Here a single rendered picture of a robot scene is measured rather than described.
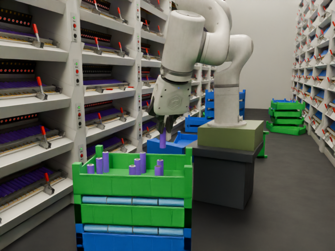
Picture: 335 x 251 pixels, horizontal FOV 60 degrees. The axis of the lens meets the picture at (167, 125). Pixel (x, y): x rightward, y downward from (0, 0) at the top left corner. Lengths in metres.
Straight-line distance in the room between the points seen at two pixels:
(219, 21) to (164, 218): 0.51
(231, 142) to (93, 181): 0.77
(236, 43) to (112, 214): 0.94
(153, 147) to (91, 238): 1.10
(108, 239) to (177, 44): 0.52
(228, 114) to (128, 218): 0.79
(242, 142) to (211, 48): 0.72
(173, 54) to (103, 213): 0.43
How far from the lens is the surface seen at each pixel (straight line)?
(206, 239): 1.19
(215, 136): 1.38
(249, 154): 1.30
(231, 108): 1.40
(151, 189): 0.73
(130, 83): 2.00
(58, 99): 1.31
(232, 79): 1.39
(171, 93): 0.76
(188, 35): 0.69
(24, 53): 1.20
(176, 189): 0.73
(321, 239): 1.32
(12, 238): 1.30
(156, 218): 0.77
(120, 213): 0.78
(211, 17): 0.79
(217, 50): 0.71
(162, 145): 0.86
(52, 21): 1.44
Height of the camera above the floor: 0.62
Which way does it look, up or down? 10 degrees down
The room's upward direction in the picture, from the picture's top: straight up
